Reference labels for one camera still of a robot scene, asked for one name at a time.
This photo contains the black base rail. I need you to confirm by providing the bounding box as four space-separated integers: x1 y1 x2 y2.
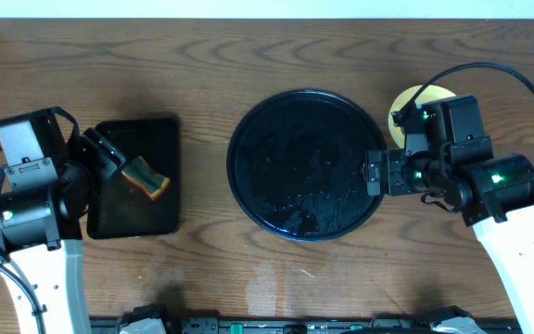
90 304 522 334

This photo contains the orange green sponge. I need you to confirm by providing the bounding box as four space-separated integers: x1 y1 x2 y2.
121 156 171 201

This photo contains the black rectangular tray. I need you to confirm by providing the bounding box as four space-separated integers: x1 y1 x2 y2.
87 117 181 239

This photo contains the yellow plate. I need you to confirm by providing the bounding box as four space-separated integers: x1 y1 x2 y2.
387 83 457 149

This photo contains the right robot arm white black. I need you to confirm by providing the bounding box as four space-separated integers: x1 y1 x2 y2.
362 147 534 333

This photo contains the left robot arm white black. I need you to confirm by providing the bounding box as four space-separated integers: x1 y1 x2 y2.
0 122 124 333

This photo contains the black round tray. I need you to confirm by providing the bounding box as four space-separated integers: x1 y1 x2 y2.
226 89 387 242

